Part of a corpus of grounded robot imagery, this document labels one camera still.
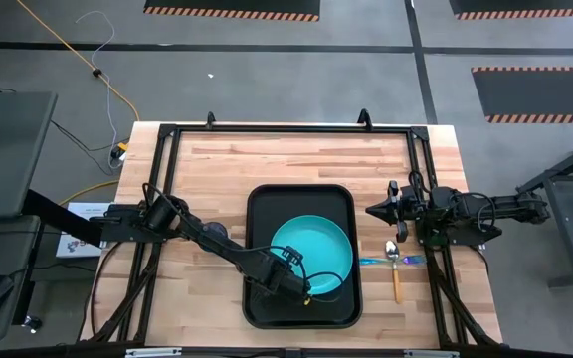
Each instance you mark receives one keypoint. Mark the dark metal desk frame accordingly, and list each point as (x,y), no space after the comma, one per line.
(560,224)

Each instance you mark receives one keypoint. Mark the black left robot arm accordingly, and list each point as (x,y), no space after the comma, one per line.
(217,241)

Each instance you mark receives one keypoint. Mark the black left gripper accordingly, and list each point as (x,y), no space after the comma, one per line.
(279,278)

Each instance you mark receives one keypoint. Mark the silver caster wheel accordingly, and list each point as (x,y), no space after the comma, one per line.
(32,324)

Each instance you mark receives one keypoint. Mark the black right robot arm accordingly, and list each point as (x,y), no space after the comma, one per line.
(505,206)

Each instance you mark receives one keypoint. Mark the black plastic tray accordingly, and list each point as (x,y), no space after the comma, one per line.
(266,209)

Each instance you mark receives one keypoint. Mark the black metal rig frame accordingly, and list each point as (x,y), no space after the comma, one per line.
(291,129)

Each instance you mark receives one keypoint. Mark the black slanted desk leg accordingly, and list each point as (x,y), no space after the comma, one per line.
(57,214)

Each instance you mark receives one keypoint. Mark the yellow white power plug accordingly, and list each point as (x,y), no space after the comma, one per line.
(120,151)

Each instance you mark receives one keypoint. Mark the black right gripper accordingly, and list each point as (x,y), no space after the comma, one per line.
(401,209)

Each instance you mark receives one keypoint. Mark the silver metal bracket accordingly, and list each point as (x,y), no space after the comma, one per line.
(153,353)
(431,354)

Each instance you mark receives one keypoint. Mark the black hazard-striped floor mat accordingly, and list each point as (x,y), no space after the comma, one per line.
(540,94)
(525,5)
(232,5)

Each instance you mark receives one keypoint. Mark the white printed box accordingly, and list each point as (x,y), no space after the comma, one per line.
(72,224)

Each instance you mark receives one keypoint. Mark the iridescent blue fork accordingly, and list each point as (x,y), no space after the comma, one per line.
(416,259)

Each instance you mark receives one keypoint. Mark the grey side table top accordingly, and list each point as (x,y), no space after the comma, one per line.
(3,154)

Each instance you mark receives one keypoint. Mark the teal plate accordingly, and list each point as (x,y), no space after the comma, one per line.
(326,243)

